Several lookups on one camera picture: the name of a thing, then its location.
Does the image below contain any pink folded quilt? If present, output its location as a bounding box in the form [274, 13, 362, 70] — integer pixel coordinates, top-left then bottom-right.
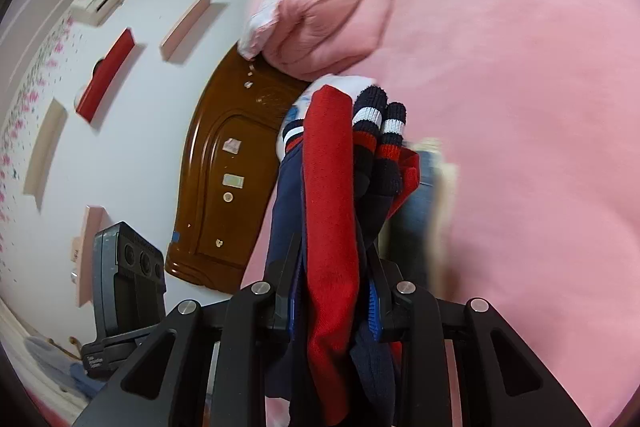
[262, 0, 394, 81]

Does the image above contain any pink wall shelf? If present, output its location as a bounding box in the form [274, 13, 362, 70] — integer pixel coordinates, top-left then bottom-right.
[158, 0, 212, 62]

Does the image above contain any pink bed sheet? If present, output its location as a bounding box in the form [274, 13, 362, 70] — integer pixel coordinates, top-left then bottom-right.
[240, 0, 640, 427]

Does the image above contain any light green folded garment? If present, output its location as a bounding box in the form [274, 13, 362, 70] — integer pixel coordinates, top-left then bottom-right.
[416, 138, 459, 298]

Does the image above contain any red and navy jacket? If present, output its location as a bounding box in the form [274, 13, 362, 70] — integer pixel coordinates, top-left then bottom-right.
[265, 100, 420, 426]

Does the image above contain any red wall shelf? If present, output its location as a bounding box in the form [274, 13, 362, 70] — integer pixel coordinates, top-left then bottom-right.
[75, 28, 136, 122]

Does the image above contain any brown wooden headboard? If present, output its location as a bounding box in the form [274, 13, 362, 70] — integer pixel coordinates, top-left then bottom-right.
[165, 49, 306, 294]

